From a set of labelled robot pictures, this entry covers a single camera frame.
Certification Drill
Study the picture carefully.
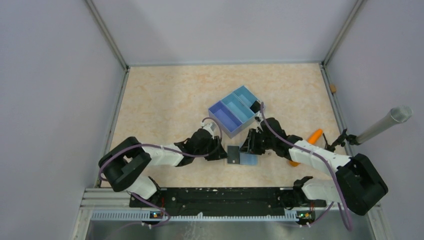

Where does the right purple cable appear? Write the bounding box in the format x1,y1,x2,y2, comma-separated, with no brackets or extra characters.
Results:
259,101,354,232

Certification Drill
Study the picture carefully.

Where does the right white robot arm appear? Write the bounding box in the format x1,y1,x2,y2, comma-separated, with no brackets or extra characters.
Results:
240,117,389,216

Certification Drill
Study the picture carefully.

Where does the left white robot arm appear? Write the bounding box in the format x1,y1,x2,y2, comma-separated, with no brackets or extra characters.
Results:
98,128,228,207

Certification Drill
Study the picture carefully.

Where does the orange cylindrical object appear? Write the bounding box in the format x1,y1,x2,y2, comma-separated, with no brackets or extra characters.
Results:
288,128,323,167

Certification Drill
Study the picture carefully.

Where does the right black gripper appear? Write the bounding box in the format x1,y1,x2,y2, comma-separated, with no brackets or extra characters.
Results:
239,128,275,155

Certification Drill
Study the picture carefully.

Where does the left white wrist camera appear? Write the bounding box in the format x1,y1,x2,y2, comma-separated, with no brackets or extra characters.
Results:
201,122,217,136

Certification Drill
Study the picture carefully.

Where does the beige card holder wallet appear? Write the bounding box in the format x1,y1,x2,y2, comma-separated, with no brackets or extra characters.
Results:
236,152,258,166

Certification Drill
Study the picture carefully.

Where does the purple cable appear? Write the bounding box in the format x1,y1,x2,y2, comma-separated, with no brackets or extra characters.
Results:
259,101,354,232
98,117,223,229

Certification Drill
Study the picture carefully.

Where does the silver microphone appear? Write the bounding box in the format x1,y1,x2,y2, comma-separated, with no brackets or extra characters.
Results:
324,105,414,150

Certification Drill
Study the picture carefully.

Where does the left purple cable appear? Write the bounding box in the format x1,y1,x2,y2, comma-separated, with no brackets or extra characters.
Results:
98,117,223,229

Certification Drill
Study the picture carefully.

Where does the black credit card stack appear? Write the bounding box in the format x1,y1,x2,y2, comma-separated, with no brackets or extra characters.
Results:
249,101,261,114

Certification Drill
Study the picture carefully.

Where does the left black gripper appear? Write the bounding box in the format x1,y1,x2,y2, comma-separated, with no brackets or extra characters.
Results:
194,135,229,161

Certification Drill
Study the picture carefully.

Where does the blue three-compartment box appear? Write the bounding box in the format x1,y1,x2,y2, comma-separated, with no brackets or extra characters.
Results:
208,85,261,139

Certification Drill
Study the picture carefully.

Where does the small tan block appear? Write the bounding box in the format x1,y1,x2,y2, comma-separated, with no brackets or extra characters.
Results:
328,84,337,94

